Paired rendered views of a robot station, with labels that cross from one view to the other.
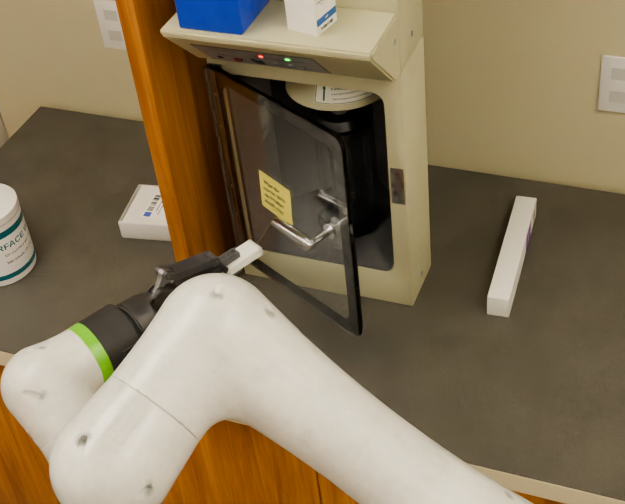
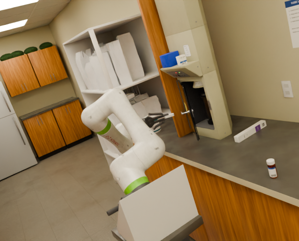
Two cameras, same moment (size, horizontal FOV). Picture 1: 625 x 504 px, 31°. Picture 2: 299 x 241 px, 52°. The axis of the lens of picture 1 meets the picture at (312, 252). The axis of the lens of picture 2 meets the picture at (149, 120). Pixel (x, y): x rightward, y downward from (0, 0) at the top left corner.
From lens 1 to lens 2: 1.28 m
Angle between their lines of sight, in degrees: 43
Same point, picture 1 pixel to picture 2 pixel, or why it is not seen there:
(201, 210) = (182, 116)
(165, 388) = (98, 102)
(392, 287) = (215, 134)
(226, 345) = (109, 95)
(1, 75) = not seen: hidden behind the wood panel
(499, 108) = (263, 100)
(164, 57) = (168, 78)
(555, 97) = (274, 94)
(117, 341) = not seen: hidden behind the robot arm
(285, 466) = not seen: hidden behind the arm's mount
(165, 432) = (95, 108)
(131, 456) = (88, 111)
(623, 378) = (254, 154)
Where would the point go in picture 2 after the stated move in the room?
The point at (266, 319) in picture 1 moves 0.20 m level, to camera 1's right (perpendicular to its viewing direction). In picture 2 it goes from (118, 93) to (146, 88)
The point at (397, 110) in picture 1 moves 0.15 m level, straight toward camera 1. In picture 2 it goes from (204, 84) to (192, 92)
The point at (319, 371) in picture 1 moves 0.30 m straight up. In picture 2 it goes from (123, 103) to (104, 47)
